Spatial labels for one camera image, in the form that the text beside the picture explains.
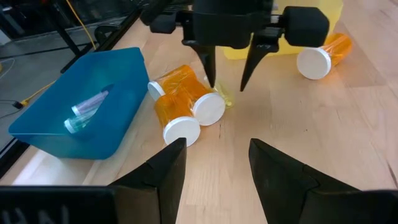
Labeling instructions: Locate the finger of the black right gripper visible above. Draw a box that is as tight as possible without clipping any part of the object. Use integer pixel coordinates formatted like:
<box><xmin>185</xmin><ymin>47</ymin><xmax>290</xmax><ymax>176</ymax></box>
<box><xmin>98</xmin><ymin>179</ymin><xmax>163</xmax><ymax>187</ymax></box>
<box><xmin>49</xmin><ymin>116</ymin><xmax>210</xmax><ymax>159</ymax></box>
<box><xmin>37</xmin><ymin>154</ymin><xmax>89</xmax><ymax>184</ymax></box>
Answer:
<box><xmin>239</xmin><ymin>33</ymin><xmax>280</xmax><ymax>93</ymax></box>
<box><xmin>182</xmin><ymin>39</ymin><xmax>218</xmax><ymax>89</ymax></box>

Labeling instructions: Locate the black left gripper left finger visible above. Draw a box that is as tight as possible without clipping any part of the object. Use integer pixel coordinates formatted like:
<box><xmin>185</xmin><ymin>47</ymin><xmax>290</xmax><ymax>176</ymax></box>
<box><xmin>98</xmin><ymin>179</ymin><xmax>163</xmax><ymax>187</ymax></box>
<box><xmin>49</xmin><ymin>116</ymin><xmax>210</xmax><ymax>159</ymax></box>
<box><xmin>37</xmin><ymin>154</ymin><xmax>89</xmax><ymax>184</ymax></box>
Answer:
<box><xmin>108</xmin><ymin>138</ymin><xmax>188</xmax><ymax>224</ymax></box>

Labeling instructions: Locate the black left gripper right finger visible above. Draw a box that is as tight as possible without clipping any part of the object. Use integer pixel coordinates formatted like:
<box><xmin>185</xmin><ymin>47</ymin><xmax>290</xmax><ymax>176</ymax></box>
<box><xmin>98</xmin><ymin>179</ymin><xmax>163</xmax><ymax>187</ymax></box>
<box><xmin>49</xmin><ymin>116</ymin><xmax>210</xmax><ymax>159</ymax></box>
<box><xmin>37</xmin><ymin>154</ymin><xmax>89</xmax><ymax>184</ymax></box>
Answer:
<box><xmin>248</xmin><ymin>138</ymin><xmax>398</xmax><ymax>224</ymax></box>

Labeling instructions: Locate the orange pill bottle white cap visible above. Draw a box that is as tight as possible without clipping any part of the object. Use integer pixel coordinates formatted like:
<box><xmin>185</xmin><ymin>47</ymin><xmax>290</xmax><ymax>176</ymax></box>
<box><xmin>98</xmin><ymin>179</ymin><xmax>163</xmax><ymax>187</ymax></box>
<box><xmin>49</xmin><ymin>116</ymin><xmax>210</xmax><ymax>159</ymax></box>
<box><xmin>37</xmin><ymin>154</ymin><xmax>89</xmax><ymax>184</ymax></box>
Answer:
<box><xmin>296</xmin><ymin>32</ymin><xmax>353</xmax><ymax>81</ymax></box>
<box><xmin>154</xmin><ymin>93</ymin><xmax>201</xmax><ymax>147</ymax></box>
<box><xmin>147</xmin><ymin>64</ymin><xmax>200</xmax><ymax>101</ymax></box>
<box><xmin>169</xmin><ymin>73</ymin><xmax>227</xmax><ymax>127</ymax></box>

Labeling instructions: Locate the clear yellowish pill bottle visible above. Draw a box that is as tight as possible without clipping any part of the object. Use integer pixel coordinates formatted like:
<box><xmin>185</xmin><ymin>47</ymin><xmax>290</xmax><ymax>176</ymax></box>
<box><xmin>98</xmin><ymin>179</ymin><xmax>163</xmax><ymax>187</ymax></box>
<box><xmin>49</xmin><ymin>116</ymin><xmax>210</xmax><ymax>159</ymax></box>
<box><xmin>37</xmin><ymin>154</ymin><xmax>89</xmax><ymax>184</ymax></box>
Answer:
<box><xmin>203</xmin><ymin>76</ymin><xmax>234</xmax><ymax>109</ymax></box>

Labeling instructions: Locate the yellow translucent plastic bin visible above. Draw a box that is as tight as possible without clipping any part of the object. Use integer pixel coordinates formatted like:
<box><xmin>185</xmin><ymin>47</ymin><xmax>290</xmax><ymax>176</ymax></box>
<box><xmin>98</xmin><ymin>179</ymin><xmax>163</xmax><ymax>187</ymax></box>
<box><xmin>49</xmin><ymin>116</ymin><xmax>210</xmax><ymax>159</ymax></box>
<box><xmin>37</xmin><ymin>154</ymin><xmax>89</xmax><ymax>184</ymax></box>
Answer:
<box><xmin>222</xmin><ymin>0</ymin><xmax>345</xmax><ymax>60</ymax></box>

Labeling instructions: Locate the blue plastic bin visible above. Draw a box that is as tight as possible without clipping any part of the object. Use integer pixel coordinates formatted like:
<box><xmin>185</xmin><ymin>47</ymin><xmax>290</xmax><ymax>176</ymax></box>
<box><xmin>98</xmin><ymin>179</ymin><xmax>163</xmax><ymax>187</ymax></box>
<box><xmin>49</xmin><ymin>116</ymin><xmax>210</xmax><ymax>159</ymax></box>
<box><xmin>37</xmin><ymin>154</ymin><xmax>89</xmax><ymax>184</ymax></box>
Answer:
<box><xmin>8</xmin><ymin>46</ymin><xmax>150</xmax><ymax>161</ymax></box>

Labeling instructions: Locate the black metal stand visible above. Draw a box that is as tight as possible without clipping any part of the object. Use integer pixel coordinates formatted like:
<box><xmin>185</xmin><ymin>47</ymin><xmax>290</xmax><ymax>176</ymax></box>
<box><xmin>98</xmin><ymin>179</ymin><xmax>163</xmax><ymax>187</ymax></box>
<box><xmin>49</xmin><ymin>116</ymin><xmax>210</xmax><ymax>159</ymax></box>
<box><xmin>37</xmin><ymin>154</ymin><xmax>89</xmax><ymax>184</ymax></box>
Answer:
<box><xmin>46</xmin><ymin>0</ymin><xmax>96</xmax><ymax>75</ymax></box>

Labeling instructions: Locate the yellow cable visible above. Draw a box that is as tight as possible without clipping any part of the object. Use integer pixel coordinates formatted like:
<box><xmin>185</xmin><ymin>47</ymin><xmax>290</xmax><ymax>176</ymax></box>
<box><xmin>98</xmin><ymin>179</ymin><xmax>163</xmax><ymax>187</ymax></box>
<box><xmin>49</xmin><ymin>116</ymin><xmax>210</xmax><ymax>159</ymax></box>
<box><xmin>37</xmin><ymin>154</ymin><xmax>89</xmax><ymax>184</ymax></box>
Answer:
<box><xmin>20</xmin><ymin>0</ymin><xmax>97</xmax><ymax>107</ymax></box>

